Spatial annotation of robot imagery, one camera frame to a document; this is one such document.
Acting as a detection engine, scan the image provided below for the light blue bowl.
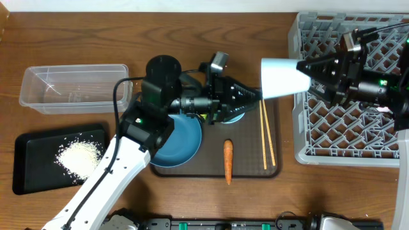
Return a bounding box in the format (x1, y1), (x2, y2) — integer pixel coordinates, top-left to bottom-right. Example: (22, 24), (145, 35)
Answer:
(222, 113), (245, 124)

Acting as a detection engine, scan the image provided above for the pink cup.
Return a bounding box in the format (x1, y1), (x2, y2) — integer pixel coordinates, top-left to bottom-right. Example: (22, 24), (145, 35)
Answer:
(376, 107), (391, 112)

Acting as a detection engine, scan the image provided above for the brown serving tray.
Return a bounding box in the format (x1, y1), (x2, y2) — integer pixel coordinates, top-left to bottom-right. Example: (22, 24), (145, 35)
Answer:
(150, 99), (282, 178)

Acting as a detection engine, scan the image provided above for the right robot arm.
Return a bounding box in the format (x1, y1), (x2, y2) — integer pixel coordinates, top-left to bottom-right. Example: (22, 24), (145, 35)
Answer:
(297, 40), (408, 229)

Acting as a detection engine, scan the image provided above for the light blue cup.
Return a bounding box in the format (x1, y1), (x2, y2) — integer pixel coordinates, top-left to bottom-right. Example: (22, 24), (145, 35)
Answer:
(261, 57), (311, 99)

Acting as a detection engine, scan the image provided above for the grey dishwasher rack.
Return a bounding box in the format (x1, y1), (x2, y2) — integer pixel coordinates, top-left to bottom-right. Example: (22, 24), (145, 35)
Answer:
(288, 11), (408, 167)

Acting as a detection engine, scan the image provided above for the dark blue bowl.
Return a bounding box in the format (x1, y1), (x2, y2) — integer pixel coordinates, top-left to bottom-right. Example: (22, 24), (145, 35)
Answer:
(150, 114), (202, 167)

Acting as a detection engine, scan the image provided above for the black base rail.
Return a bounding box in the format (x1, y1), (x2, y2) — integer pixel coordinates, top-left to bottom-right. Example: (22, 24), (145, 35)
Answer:
(98, 209), (384, 230)

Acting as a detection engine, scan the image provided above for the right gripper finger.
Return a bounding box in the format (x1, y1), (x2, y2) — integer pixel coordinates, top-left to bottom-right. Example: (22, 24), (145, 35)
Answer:
(297, 54), (340, 85)
(308, 86), (339, 105)

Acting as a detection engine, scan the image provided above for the clear plastic bin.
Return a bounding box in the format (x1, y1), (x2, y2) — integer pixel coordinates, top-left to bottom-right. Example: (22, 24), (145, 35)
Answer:
(19, 64), (128, 114)

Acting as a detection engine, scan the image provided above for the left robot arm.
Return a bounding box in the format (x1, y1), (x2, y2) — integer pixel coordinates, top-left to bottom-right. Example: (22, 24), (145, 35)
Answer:
(44, 55), (262, 229)

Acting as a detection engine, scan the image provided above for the black tray bin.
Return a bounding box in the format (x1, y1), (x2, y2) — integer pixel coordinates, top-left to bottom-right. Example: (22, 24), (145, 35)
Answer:
(12, 123), (109, 195)

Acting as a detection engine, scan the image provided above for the pile of white rice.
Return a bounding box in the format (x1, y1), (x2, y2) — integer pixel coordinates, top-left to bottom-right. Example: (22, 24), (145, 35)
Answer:
(54, 137), (104, 185)

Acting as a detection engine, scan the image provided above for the orange carrot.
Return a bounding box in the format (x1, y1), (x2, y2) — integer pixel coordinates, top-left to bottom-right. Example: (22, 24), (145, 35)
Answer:
(224, 139), (233, 185)

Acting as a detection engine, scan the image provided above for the wooden chopstick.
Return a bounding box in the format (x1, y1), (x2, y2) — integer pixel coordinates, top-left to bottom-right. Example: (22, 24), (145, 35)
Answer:
(262, 99), (276, 167)
(259, 100), (267, 170)

